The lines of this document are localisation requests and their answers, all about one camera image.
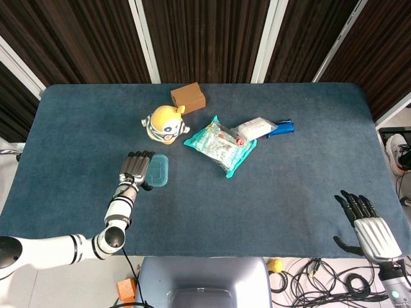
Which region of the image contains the yellow plush toy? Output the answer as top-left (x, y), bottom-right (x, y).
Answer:
top-left (141, 105), bottom-right (191, 146)

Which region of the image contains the thin black floor cable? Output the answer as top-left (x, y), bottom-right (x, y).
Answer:
top-left (393, 172), bottom-right (411, 207)

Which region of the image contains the blue table cloth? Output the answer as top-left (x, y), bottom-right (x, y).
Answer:
top-left (0, 83), bottom-right (411, 259)

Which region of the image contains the orange block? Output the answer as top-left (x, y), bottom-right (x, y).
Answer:
top-left (116, 278), bottom-right (137, 303)

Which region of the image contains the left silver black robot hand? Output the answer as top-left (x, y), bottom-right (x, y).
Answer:
top-left (119, 150), bottom-right (156, 192)

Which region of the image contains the teal snack bag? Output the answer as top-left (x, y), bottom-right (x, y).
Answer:
top-left (183, 115), bottom-right (258, 179)

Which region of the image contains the blue snack wrapper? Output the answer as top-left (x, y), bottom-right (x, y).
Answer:
top-left (265, 119), bottom-right (295, 139)

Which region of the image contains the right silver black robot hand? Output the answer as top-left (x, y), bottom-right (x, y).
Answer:
top-left (333, 189), bottom-right (403, 266)

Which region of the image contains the black floor cable tangle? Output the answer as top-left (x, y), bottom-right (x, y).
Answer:
top-left (269, 257), bottom-right (388, 305)

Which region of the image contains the brown cardboard box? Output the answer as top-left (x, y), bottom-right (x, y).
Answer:
top-left (170, 81), bottom-right (207, 115)

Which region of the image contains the white partition frame post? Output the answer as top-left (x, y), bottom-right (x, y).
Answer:
top-left (374, 101), bottom-right (411, 126)
top-left (250, 0), bottom-right (281, 84)
top-left (0, 35), bottom-right (48, 99)
top-left (128, 0), bottom-right (161, 84)
top-left (312, 0), bottom-right (369, 83)

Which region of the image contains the blue plastic container lid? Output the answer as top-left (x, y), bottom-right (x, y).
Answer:
top-left (146, 153), bottom-right (170, 188)

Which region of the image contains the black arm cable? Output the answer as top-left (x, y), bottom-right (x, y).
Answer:
top-left (112, 247), bottom-right (149, 308)

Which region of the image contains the grey metal chair leg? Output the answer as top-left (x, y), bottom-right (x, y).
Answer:
top-left (0, 148), bottom-right (22, 162)

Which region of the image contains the yellow ball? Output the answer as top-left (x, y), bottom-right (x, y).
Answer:
top-left (267, 258), bottom-right (284, 275)

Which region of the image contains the white sneaker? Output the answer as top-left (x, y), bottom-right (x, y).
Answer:
top-left (385, 133), bottom-right (411, 176)

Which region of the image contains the white tissue pack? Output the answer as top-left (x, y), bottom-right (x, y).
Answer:
top-left (229, 117), bottom-right (277, 141)

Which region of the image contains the grey robot torso base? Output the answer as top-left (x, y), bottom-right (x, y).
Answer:
top-left (134, 256), bottom-right (274, 308)

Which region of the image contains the black equipment case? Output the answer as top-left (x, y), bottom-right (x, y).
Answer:
top-left (378, 126), bottom-right (411, 142)

